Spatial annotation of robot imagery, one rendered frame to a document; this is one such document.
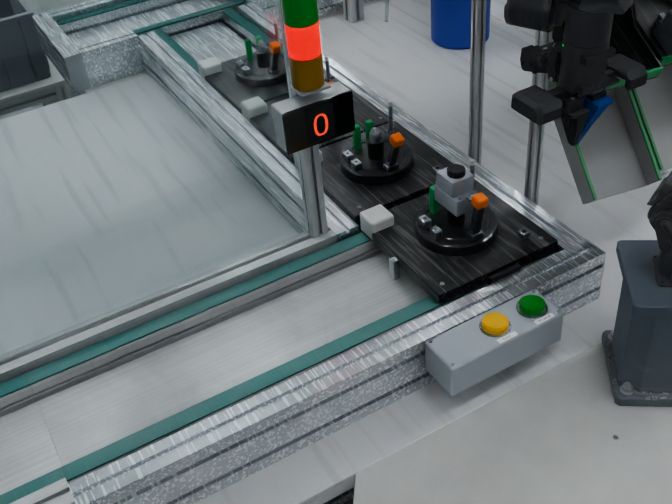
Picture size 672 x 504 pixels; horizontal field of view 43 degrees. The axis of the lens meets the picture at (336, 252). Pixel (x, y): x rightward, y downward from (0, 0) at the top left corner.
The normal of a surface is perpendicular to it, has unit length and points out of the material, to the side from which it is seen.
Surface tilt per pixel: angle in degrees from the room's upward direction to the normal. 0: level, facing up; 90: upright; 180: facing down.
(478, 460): 0
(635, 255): 0
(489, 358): 90
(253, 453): 90
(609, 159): 45
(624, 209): 0
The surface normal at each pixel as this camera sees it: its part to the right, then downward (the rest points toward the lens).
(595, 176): 0.18, -0.15
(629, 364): -0.77, 0.44
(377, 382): 0.50, 0.51
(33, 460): -0.08, -0.78
